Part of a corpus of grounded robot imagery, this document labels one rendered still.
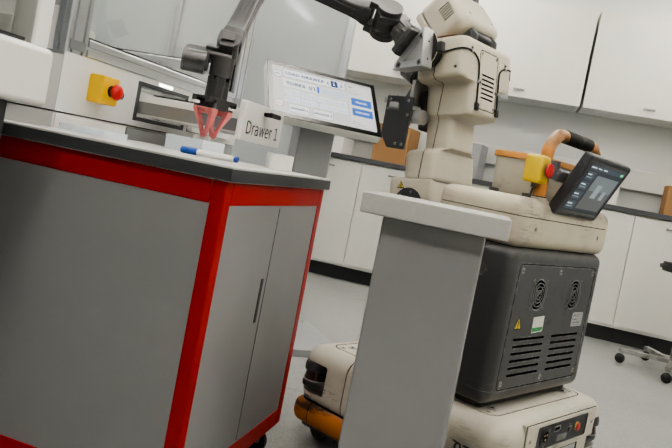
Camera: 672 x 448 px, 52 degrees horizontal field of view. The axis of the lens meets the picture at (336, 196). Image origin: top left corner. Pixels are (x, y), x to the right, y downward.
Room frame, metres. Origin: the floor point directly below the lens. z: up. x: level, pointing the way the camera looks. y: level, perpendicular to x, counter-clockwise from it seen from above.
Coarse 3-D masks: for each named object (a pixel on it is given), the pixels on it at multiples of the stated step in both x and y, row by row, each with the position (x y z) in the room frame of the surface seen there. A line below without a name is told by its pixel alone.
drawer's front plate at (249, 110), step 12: (240, 108) 1.87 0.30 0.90; (252, 108) 1.91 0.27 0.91; (264, 108) 1.99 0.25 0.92; (240, 120) 1.87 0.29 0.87; (252, 120) 1.93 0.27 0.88; (264, 120) 2.01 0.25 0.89; (276, 120) 2.10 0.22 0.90; (240, 132) 1.87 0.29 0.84; (252, 132) 1.94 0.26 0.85; (264, 132) 2.03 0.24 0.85; (264, 144) 2.04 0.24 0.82; (276, 144) 2.13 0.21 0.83
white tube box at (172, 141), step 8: (168, 136) 1.74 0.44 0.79; (176, 136) 1.73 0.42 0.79; (184, 136) 1.72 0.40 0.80; (168, 144) 1.74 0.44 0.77; (176, 144) 1.73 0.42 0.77; (184, 144) 1.72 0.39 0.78; (192, 144) 1.70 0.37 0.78; (200, 144) 1.69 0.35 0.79; (208, 144) 1.71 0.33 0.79; (216, 144) 1.73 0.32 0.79; (224, 144) 1.76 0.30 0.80; (216, 152) 1.74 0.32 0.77
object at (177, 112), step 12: (144, 96) 1.98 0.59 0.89; (144, 108) 1.97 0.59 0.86; (156, 108) 1.96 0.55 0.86; (168, 108) 1.95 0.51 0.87; (180, 108) 1.94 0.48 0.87; (192, 108) 1.94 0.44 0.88; (168, 120) 1.95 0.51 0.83; (180, 120) 1.94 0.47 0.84; (192, 120) 1.93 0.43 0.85; (204, 120) 1.92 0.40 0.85; (216, 120) 1.91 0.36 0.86; (228, 120) 1.90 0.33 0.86; (228, 132) 1.95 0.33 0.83
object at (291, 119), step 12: (264, 72) 3.01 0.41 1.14; (312, 72) 3.08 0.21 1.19; (360, 84) 3.16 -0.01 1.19; (372, 96) 3.15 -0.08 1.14; (288, 120) 2.87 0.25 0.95; (300, 120) 2.88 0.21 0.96; (312, 120) 2.90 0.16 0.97; (336, 132) 2.96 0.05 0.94; (348, 132) 2.97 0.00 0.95; (360, 132) 2.98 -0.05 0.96; (372, 132) 3.01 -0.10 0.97
